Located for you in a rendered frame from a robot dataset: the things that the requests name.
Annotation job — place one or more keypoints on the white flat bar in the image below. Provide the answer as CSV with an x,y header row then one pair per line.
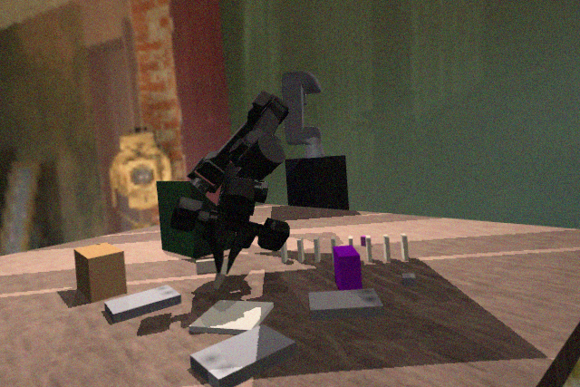
x,y
131,306

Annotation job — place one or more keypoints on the purple block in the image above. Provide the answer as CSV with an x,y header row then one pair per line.
x,y
347,269

